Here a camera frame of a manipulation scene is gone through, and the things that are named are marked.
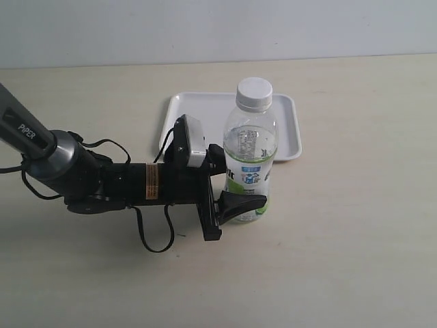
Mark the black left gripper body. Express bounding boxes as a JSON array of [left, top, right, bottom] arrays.
[[128, 148, 223, 242]]

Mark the clear plastic drink bottle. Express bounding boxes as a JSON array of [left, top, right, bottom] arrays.
[[222, 97, 278, 223]]

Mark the white bottle cap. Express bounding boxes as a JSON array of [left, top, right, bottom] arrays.
[[236, 77, 273, 112]]

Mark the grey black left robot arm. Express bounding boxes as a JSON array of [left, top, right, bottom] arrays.
[[1, 87, 267, 241]]

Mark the white plastic tray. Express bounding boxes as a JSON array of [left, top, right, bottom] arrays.
[[158, 92, 302, 162]]

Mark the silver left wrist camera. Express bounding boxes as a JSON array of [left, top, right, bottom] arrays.
[[164, 114, 207, 169]]

